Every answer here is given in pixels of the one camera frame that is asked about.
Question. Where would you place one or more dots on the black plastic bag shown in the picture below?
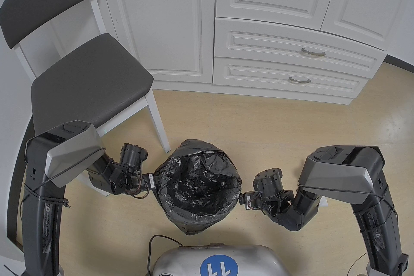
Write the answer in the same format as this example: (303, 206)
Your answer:
(197, 184)

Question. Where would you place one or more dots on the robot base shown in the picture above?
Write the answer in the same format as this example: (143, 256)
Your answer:
(181, 261)

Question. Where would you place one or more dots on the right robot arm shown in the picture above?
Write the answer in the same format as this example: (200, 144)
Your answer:
(339, 171)

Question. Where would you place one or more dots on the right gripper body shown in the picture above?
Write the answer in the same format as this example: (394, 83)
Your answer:
(254, 202)

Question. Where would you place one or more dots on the white paper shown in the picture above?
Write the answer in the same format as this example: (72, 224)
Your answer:
(324, 202)

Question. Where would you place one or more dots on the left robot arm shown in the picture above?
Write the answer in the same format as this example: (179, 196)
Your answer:
(71, 151)

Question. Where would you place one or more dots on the grey and white chair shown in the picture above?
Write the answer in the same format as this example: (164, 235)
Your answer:
(90, 87)

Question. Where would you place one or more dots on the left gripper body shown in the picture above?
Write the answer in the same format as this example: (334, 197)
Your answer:
(147, 182)

